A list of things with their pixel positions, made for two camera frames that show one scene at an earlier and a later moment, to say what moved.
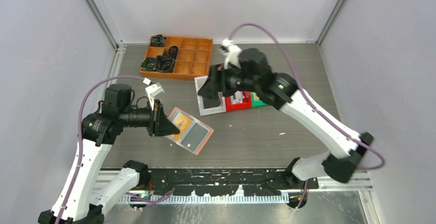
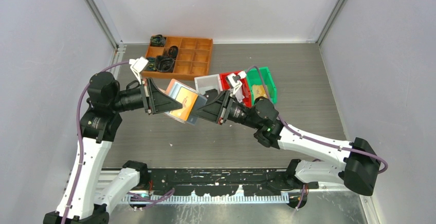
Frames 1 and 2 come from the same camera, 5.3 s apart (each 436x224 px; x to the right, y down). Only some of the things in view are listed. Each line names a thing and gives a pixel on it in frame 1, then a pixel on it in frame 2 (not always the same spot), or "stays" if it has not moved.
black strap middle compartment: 173,52 stays
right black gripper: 217,75 -> 218,110
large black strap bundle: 165,64 stays
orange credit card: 183,123 -> 186,98
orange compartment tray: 193,60 stays
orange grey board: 194,133 -> 173,89
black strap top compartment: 157,40 stays
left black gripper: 160,124 -> 158,102
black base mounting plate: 227,182 stays
